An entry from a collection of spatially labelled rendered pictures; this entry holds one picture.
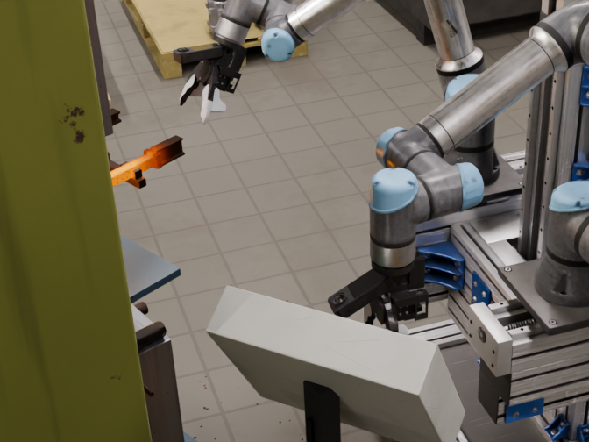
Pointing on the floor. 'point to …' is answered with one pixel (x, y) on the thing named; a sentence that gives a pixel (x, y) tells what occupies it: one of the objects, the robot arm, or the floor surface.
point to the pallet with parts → (184, 29)
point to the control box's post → (322, 411)
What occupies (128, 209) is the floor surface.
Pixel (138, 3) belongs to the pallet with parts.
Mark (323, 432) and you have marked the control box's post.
